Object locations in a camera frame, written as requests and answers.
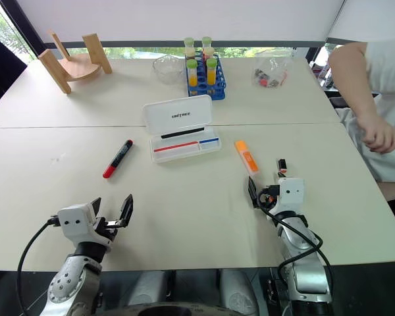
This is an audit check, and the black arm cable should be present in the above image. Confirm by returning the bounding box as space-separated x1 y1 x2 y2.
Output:
257 192 335 298
16 215 62 316

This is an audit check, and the clear plastic bag with parts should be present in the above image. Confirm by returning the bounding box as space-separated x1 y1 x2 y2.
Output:
251 56 294 90

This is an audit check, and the blue test tube rack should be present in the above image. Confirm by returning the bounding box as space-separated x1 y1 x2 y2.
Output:
186 53 227 101

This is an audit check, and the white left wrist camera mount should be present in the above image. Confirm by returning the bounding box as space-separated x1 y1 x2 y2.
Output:
57 203 115 253

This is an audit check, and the green-capped tube, orange liquid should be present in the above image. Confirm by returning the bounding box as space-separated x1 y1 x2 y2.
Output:
186 59 199 88
205 58 218 86

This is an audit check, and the person's bare hand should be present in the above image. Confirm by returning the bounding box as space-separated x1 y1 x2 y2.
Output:
356 115 395 155

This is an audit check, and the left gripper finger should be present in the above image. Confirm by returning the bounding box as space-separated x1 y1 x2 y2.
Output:
119 194 134 228
90 197 103 221

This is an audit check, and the person's white shirt torso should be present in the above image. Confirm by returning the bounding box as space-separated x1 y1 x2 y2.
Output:
335 38 395 184

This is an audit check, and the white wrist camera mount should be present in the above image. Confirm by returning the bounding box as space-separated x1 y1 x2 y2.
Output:
57 203 115 253
269 178 306 217

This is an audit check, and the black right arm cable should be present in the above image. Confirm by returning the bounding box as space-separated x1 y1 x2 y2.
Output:
257 192 335 298

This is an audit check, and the background desk clutter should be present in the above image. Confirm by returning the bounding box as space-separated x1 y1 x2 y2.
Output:
309 45 334 90

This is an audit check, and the dark panel beside table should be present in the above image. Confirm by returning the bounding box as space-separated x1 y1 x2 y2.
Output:
0 29 28 115

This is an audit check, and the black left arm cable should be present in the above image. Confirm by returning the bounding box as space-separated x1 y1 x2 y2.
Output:
16 215 62 316

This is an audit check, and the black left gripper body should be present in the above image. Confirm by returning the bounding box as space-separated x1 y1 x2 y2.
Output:
93 217 130 246

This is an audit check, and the wooden stand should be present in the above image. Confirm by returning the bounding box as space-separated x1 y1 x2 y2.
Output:
37 30 113 95

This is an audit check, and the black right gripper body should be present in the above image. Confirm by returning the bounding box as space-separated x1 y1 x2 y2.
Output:
256 184 280 212

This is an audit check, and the clear glass bowl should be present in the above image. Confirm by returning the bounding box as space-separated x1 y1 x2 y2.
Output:
151 54 186 86

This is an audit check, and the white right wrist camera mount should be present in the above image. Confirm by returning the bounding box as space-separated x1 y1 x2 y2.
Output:
269 178 306 217

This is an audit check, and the white open pencil case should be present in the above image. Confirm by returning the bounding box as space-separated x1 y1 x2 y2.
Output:
142 94 223 165

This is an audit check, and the orange highlighter pen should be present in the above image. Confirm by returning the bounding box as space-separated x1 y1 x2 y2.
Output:
234 140 260 176

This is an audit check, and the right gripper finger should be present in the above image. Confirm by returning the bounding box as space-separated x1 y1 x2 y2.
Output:
276 158 288 180
248 176 260 209

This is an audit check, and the black and red marker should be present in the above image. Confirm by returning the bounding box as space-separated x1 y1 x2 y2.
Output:
102 139 135 180

